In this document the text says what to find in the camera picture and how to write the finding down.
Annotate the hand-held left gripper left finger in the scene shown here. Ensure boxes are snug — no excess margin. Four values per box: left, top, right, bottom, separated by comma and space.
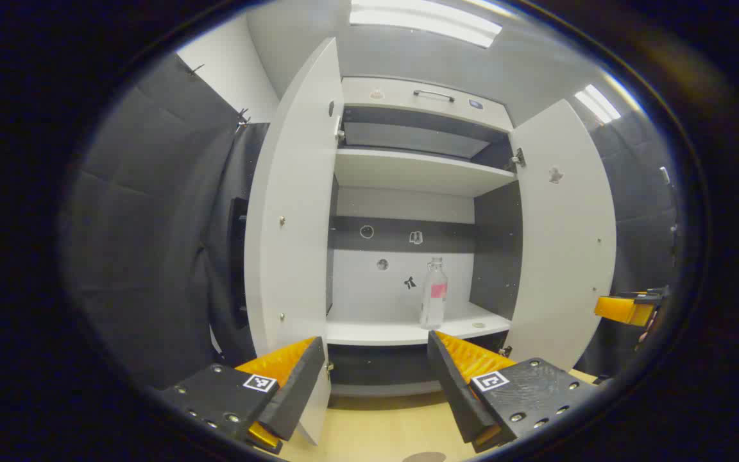
159, 336, 327, 455

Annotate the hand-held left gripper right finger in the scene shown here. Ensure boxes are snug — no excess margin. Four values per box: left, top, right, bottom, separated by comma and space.
427, 330, 601, 454

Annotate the clear plastic bottle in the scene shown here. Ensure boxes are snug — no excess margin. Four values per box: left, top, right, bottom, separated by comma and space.
420, 257, 448, 330

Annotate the white cabinet shelf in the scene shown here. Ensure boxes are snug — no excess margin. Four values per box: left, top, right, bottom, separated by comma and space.
334, 148, 518, 198
326, 300, 513, 347

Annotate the white and grey cabinet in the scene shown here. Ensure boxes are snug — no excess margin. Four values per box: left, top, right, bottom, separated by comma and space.
326, 76, 524, 397

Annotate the white cabinet drawer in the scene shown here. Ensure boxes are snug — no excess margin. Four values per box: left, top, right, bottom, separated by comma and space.
341, 76, 514, 132

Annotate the ceiling light panel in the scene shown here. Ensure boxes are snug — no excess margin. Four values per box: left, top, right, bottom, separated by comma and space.
573, 83, 622, 124
349, 0, 504, 49

